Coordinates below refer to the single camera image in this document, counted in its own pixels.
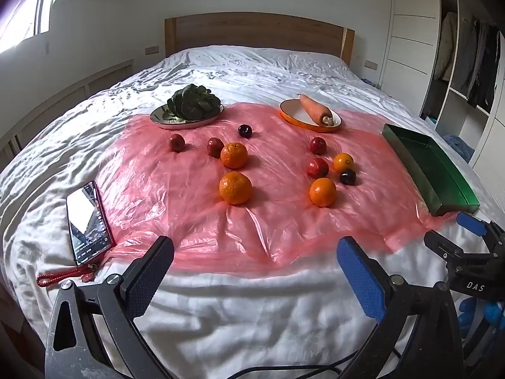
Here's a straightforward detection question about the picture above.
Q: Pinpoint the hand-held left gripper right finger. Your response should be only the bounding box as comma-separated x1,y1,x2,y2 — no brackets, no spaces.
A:
336,236,464,379

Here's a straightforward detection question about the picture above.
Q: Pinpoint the pink plastic sheet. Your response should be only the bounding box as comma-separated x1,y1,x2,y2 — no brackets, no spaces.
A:
95,102,460,275

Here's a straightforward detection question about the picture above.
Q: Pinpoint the person's right hand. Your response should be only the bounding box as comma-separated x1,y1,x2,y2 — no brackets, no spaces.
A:
458,297,505,332

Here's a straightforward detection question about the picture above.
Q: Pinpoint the window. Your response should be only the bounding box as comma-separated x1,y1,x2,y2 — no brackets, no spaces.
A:
0,0,80,54

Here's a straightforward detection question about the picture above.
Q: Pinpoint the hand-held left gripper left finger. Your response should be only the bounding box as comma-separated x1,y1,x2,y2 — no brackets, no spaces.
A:
45,236,175,379

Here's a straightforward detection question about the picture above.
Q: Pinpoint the beige hanging jacket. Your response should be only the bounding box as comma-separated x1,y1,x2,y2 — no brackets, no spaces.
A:
434,12,458,83

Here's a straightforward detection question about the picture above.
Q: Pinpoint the orange-rimmed oval dish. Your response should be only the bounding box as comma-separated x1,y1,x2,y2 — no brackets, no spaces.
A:
279,99,342,133

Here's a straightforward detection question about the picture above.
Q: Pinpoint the smartphone in red case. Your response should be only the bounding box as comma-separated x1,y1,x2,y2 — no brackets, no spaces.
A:
66,181,116,267

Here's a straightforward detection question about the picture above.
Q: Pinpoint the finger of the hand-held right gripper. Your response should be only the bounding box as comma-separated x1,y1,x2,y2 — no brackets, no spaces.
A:
457,212,505,255
424,231,490,269

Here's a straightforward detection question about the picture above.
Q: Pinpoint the grey hanging garment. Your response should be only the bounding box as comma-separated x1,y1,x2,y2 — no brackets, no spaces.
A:
455,18,480,95

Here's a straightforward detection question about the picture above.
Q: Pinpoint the green leafy vegetable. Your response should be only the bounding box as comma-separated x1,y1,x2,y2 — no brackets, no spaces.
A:
166,84,221,121

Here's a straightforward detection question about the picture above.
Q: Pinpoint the green tray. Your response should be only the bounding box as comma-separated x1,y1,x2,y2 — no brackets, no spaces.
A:
382,123,481,217

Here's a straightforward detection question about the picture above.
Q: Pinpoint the shallow cream plate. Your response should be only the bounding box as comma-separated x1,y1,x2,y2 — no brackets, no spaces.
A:
150,103,225,130

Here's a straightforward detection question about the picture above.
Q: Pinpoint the wooden headboard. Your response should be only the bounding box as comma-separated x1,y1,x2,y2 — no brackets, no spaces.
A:
164,12,356,66

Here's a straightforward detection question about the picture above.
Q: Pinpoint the blue fluffy cloth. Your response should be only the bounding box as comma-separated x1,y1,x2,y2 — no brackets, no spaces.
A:
442,134,476,162

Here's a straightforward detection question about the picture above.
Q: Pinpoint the small orange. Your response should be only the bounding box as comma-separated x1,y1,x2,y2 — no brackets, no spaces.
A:
333,153,355,173

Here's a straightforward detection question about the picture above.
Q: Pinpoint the carrot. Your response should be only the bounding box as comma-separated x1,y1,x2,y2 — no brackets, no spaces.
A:
299,94,334,128

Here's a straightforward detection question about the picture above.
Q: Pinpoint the white wardrobe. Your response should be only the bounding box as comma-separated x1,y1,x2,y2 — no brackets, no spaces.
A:
381,0,505,174

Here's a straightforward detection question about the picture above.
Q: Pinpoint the black cable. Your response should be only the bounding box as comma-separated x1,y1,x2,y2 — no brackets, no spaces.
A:
227,353,364,379

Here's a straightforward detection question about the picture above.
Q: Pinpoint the large orange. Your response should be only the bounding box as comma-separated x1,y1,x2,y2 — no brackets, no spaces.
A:
219,171,253,205
309,177,337,208
220,142,249,169

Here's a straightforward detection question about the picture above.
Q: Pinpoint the red braided lanyard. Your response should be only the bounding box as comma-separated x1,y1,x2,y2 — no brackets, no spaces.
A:
37,262,99,288

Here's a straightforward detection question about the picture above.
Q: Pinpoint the black hanging garment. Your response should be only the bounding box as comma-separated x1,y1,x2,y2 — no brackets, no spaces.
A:
467,20,503,113

